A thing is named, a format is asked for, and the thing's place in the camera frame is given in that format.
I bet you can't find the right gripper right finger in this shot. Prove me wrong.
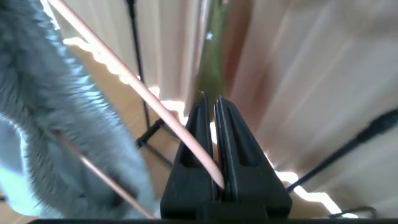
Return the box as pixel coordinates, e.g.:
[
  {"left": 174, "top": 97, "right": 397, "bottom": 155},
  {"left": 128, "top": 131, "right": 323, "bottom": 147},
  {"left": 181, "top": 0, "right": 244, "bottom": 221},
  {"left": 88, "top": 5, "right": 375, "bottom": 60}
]
[{"left": 214, "top": 96, "right": 293, "bottom": 218}]

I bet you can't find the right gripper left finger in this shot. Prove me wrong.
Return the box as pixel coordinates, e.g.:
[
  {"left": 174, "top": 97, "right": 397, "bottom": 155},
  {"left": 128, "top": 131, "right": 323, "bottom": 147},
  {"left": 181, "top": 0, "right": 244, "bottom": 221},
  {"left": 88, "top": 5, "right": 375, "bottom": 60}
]
[{"left": 160, "top": 95, "right": 220, "bottom": 218}]

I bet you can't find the pink clothes hanger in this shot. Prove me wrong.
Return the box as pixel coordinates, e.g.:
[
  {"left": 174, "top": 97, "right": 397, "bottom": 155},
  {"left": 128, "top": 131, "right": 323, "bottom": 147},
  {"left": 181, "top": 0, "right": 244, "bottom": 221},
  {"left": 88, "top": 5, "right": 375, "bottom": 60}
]
[{"left": 48, "top": 0, "right": 225, "bottom": 220}]

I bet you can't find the green long-sleeved shirt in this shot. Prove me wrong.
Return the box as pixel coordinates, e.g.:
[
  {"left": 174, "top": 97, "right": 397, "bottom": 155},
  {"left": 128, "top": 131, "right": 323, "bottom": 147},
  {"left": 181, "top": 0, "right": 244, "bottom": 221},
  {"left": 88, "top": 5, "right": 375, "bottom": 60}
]
[{"left": 194, "top": 0, "right": 229, "bottom": 121}]

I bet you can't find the pale grey garment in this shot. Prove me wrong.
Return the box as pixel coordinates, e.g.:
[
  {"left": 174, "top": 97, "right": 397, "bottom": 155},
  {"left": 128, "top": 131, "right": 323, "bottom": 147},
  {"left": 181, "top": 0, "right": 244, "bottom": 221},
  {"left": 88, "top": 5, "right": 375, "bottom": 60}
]
[{"left": 0, "top": 0, "right": 159, "bottom": 220}]

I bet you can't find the black clothes rack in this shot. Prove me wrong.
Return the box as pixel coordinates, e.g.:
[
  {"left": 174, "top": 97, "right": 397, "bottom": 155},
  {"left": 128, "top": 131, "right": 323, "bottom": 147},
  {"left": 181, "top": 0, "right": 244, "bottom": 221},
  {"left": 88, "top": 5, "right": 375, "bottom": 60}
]
[{"left": 126, "top": 0, "right": 398, "bottom": 193}]

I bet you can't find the beige curtain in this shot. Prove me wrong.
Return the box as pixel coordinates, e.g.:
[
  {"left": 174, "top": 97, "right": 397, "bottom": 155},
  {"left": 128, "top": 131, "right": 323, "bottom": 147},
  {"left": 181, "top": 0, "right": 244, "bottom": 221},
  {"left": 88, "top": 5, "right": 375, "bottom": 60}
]
[{"left": 40, "top": 0, "right": 398, "bottom": 215}]

